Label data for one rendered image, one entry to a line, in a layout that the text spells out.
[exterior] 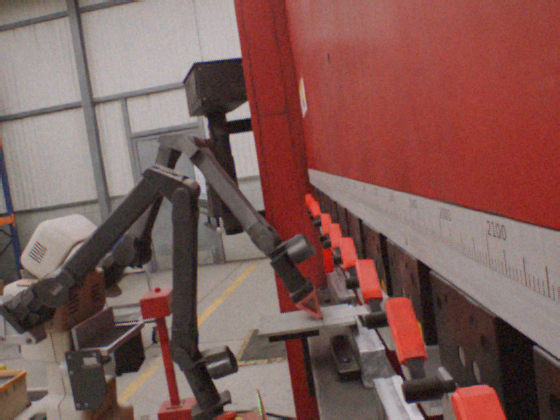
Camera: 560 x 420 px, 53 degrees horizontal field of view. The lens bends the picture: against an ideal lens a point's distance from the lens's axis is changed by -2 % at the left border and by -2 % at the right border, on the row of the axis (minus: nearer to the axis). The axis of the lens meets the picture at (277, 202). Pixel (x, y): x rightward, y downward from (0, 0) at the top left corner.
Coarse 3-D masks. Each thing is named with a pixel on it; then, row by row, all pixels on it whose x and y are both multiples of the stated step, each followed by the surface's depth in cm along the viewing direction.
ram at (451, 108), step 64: (320, 0) 100; (384, 0) 50; (448, 0) 34; (512, 0) 25; (320, 64) 118; (384, 64) 55; (448, 64) 35; (512, 64) 26; (320, 128) 144; (384, 128) 60; (448, 128) 38; (512, 128) 27; (448, 192) 40; (512, 192) 28; (448, 256) 42; (512, 320) 31
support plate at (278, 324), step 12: (288, 312) 169; (300, 312) 168; (264, 324) 161; (276, 324) 159; (288, 324) 157; (300, 324) 155; (312, 324) 154; (336, 324) 152; (348, 324) 151; (264, 336) 152
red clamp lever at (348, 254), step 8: (344, 240) 89; (352, 240) 89; (344, 248) 88; (352, 248) 88; (344, 256) 87; (352, 256) 87; (344, 264) 86; (352, 264) 86; (352, 272) 85; (344, 280) 84; (352, 280) 83; (352, 288) 83
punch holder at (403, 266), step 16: (400, 256) 60; (400, 272) 62; (416, 272) 54; (400, 288) 63; (416, 288) 54; (416, 304) 56; (432, 304) 54; (432, 320) 54; (432, 336) 54; (432, 352) 54; (432, 368) 54
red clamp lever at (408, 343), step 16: (384, 304) 50; (400, 304) 49; (400, 320) 48; (416, 320) 48; (400, 336) 47; (416, 336) 47; (400, 352) 46; (416, 352) 46; (416, 368) 45; (416, 384) 44; (432, 384) 43; (448, 384) 44; (416, 400) 43; (432, 400) 44
